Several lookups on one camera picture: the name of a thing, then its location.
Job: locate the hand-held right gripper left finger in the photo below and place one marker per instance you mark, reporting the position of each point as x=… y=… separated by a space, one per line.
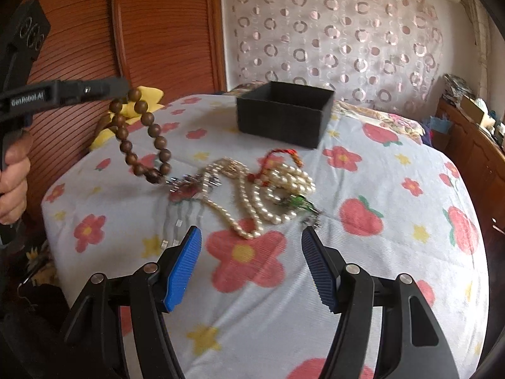
x=183 y=268

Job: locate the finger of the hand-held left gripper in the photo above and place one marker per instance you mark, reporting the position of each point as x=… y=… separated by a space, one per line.
x=98 y=87

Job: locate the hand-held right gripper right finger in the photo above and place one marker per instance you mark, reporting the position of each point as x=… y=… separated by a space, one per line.
x=317 y=268

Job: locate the green bead jewelry piece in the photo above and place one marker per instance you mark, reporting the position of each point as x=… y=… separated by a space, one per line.
x=302 y=205

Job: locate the silver rhinestone hair comb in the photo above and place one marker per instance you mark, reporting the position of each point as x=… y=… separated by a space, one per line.
x=185 y=189

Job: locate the black square box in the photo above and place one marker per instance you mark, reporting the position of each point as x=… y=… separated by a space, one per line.
x=276 y=120

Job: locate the person's left hand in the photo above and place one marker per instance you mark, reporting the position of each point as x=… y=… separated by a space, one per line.
x=14 y=189

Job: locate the floral strawberry print blanket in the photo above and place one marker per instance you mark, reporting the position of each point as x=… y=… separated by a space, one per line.
x=355 y=284

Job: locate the yellow plush toy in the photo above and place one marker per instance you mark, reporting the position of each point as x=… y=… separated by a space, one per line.
x=152 y=94

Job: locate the wooden ribbed headboard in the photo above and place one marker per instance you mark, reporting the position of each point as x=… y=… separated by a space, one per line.
x=158 y=27

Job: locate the dark printed cloth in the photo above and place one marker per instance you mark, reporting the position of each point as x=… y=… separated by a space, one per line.
x=39 y=268

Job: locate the blue paper item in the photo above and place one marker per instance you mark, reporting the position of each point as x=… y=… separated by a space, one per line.
x=438 y=125

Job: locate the wooden dresser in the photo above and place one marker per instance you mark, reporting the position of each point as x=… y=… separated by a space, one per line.
x=469 y=154

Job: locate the cardboard box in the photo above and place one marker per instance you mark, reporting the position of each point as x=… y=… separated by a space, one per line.
x=472 y=109

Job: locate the stack of papers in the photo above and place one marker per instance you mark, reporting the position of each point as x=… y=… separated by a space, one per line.
x=455 y=87

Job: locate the sheer circle pattern curtain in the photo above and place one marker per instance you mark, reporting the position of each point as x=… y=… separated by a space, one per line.
x=335 y=27

